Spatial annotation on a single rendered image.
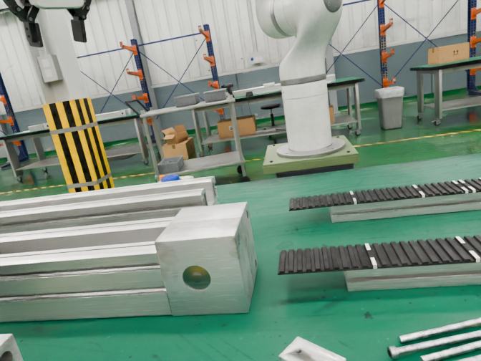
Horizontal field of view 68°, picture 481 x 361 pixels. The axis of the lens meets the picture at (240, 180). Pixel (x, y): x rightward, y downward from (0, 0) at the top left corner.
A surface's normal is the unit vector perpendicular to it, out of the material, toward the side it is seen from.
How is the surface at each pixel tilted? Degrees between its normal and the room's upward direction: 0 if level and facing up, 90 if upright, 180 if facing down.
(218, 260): 90
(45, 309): 90
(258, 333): 0
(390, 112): 94
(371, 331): 0
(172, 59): 90
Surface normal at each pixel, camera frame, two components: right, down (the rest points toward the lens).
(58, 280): -0.15, 0.29
